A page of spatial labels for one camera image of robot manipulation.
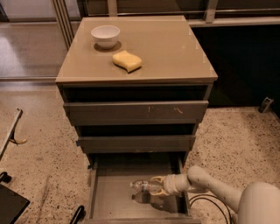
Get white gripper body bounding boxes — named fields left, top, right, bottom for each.
left=164, top=174, right=191, bottom=195

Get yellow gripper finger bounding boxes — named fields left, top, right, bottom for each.
left=150, top=176, right=165, bottom=184
left=151, top=189, right=169, bottom=197

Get clear plastic water bottle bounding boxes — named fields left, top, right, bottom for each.
left=129, top=179, right=163, bottom=194

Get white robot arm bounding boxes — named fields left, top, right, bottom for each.
left=151, top=165, right=280, bottom=224

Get grey middle drawer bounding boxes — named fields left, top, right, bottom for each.
left=78, top=135, right=195, bottom=154

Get grey open bottom drawer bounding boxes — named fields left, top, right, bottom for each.
left=85, top=156, right=201, bottom=224

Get grey drawer cabinet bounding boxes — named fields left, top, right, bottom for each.
left=56, top=16, right=217, bottom=161

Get grey top drawer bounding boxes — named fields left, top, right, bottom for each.
left=64, top=101, right=208, bottom=126

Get yellow sponge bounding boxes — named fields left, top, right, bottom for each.
left=112, top=50, right=142, bottom=73

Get small grey floor device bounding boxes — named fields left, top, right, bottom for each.
left=258, top=97, right=274, bottom=113

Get black panel bottom left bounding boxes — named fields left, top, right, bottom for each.
left=0, top=185, right=30, bottom=224

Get white ceramic bowl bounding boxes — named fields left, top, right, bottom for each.
left=91, top=25, right=120, bottom=49

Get metal window railing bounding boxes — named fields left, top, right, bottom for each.
left=76, top=0, right=280, bottom=20

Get black floor cable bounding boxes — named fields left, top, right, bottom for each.
left=188, top=193, right=233, bottom=224

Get black handle near drawer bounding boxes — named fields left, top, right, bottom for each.
left=69, top=206, right=86, bottom=224

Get metal frame with hook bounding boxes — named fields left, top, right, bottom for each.
left=0, top=108, right=27, bottom=160

